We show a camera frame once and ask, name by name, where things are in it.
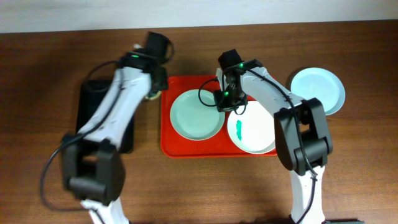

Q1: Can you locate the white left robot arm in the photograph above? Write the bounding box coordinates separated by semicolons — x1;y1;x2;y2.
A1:
60;50;169;223

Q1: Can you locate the mint green plate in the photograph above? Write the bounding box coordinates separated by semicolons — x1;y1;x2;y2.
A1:
170;89;225;141

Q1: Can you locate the black plastic tray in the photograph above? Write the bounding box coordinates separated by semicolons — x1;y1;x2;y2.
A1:
75;80;134;154

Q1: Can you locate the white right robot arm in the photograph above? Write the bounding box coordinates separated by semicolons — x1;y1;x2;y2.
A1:
216;58;333;223

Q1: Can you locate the red plastic tray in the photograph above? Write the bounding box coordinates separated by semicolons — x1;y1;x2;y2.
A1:
160;74;279;159

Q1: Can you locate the green yellow sponge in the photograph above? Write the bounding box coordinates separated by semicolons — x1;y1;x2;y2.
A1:
144;91;162;101

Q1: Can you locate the white plate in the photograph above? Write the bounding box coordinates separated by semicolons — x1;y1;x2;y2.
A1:
227;101;275;154

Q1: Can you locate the light blue plate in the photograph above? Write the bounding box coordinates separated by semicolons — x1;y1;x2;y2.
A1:
288;67;346;115

